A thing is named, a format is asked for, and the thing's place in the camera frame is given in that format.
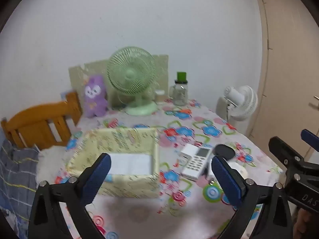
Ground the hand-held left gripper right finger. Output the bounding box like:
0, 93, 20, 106
211, 155, 293, 239

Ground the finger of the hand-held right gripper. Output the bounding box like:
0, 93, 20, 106
269, 136, 319, 187
301, 129, 319, 152

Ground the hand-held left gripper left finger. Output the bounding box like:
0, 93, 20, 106
28, 153, 111, 239

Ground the cream round compact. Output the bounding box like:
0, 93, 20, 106
225, 161, 248, 180

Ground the black round disc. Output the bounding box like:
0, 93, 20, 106
215, 144, 235, 160

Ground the white remote control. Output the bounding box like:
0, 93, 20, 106
180, 146, 212, 180

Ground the yellow fabric storage box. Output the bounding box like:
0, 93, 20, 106
65, 127, 160, 199

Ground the large white charger cube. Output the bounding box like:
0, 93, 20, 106
179, 144, 200, 167

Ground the white cloth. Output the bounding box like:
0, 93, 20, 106
36, 146, 66, 185

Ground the white fan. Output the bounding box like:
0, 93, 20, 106
216, 85, 258, 135

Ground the purple plush toy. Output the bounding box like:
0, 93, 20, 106
83, 75, 109, 118

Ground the grey plaid blanket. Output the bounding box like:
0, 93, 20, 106
0, 139, 43, 229

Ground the beige door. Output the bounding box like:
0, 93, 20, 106
253, 0, 319, 160

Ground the glass mug with green lid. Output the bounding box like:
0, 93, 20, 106
169, 72, 188, 106

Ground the green desk fan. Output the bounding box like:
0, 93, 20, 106
107, 46, 158, 116

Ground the beige printed board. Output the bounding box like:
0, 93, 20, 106
68, 54, 168, 110

